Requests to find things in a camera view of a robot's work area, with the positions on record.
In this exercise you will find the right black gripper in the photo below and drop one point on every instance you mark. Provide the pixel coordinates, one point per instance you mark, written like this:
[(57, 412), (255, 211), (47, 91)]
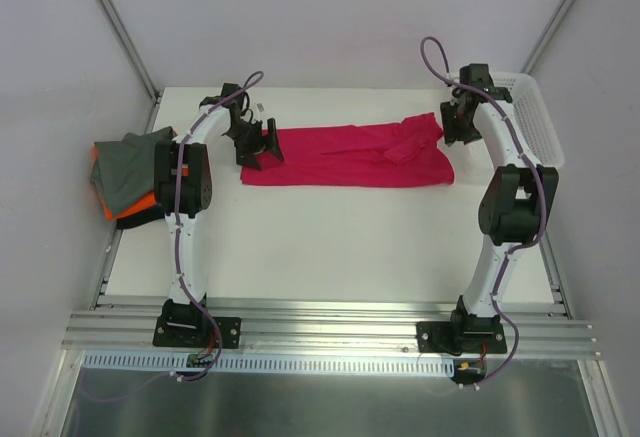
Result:
[(460, 127)]

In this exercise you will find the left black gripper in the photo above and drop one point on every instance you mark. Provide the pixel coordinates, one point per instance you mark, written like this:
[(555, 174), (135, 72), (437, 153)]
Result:
[(255, 142)]

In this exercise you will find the pink t shirt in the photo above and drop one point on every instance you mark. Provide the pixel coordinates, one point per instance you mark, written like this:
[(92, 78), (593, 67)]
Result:
[(401, 154)]

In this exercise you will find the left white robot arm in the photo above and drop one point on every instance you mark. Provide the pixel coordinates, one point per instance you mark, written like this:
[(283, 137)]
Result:
[(183, 188)]

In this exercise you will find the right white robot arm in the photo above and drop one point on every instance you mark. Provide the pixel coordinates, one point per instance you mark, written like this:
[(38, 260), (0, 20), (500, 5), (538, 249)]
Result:
[(514, 210)]

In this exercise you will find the white plastic basket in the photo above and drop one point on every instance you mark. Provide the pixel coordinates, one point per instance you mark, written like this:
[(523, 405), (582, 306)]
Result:
[(528, 114)]

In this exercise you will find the black t shirt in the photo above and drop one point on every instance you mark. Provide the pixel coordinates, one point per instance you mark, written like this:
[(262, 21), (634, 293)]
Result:
[(140, 218)]

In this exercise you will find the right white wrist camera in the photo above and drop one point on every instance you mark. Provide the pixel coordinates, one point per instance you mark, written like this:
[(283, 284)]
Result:
[(452, 82)]

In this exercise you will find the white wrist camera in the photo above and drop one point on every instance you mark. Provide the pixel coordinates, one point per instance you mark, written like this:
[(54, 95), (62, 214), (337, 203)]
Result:
[(257, 113), (452, 82)]

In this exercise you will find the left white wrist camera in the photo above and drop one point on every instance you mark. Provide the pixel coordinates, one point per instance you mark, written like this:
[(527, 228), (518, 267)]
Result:
[(257, 113)]

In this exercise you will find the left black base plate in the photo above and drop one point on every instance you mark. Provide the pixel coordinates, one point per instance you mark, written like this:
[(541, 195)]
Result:
[(185, 326)]

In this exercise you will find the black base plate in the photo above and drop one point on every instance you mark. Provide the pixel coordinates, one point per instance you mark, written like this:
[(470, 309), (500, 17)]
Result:
[(185, 326), (455, 339)]

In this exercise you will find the aluminium rail frame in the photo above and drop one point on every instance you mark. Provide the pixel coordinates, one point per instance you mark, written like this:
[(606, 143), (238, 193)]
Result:
[(319, 270)]

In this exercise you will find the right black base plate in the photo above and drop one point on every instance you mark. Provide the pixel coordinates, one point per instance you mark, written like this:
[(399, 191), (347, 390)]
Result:
[(455, 339)]

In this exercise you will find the white slotted cable duct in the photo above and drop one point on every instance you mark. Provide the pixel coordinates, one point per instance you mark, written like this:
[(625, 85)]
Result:
[(269, 363)]

